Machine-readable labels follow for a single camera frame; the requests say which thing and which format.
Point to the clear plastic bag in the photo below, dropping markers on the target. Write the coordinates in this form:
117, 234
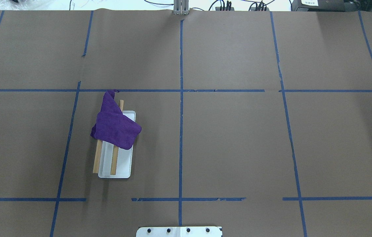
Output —
17, 5

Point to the white towel rack base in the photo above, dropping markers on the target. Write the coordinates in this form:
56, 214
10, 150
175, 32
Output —
124, 162

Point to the black box with label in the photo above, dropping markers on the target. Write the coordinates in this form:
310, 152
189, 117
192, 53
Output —
331, 5

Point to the aluminium frame post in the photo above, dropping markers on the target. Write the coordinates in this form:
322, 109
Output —
181, 7

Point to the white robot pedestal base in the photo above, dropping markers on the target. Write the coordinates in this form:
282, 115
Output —
180, 231

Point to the purple towel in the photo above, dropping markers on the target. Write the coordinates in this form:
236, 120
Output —
113, 126

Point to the wooden rack rod left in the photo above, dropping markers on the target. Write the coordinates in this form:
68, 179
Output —
115, 148

